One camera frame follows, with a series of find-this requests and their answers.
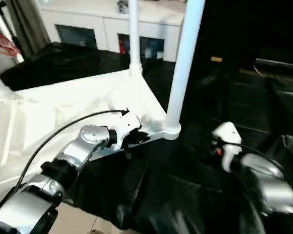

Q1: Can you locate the dark long metal bar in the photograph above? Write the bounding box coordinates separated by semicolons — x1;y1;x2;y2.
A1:
254;58;293;72

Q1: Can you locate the black mat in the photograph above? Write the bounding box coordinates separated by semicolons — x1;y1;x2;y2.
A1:
0;41;293;234

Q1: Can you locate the white cabinet with glass doors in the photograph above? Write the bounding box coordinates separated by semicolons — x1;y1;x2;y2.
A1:
37;0;187;62

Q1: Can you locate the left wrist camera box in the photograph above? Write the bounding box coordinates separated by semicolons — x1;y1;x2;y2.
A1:
111;113;143;151

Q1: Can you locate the white plastic table top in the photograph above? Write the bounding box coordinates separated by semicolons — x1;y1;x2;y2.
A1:
0;69;182;196

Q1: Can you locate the dark grey curtain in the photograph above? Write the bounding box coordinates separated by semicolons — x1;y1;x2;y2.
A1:
6;0;51;57

